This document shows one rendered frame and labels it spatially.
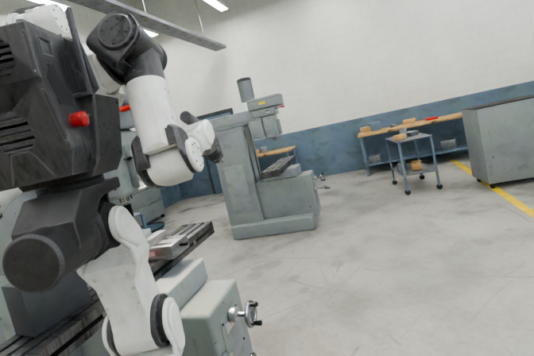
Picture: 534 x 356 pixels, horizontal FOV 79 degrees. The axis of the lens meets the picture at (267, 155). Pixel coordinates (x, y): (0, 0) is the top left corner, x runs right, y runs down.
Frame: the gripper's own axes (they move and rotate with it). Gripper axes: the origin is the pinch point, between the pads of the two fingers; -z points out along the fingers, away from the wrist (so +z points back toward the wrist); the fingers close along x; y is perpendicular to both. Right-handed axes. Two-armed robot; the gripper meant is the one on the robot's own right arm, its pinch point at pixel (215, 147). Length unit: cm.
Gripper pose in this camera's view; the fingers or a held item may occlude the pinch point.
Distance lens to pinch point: 121.9
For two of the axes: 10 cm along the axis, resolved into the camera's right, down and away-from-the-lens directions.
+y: -9.4, 3.2, 0.8
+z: -1.3, -1.4, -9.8
